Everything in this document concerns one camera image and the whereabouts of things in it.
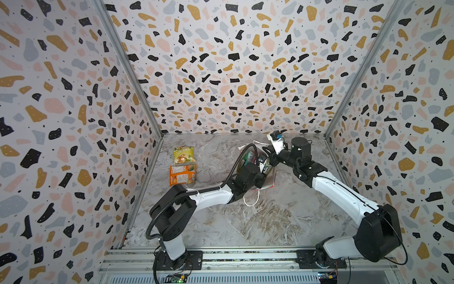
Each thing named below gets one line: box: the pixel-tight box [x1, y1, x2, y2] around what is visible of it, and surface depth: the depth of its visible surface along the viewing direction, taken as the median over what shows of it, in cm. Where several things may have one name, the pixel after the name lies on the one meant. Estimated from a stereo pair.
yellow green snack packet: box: [173, 146, 197, 166], surface depth 108 cm
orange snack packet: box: [169, 163, 198, 187], surface depth 99 cm
